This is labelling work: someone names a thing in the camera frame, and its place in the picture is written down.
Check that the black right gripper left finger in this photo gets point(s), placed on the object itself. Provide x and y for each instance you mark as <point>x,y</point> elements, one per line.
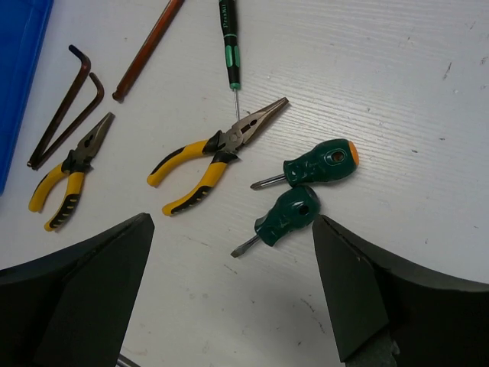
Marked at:
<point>72,307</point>

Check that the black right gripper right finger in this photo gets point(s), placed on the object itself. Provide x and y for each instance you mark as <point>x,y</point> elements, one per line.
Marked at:
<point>388,311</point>

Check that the yellow combination pliers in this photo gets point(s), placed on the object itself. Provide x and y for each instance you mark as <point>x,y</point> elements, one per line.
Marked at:
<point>74,168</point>

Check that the short rusty hex key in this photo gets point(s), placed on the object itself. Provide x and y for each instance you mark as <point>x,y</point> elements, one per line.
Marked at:
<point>100,93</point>

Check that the long dark hex key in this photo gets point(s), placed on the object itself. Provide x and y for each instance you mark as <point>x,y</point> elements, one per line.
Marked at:
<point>65,104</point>

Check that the yellow needle-nose pliers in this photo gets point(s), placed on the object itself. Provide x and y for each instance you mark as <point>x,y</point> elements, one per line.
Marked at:
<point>223,146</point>

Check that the thick brown hex key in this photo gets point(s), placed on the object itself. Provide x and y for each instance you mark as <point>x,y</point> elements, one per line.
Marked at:
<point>146,50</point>

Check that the slim green precision screwdriver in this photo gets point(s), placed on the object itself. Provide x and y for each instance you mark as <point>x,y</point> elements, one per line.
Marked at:
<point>229,25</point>

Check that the green stubby flathead screwdriver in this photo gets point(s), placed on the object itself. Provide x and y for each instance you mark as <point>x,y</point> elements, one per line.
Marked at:
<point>293,210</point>

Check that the green stubby phillips screwdriver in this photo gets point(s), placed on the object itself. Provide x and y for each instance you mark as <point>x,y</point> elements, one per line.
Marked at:
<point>328,161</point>

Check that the blue plastic divided bin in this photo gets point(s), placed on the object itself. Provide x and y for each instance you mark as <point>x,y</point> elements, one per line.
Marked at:
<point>23,26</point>

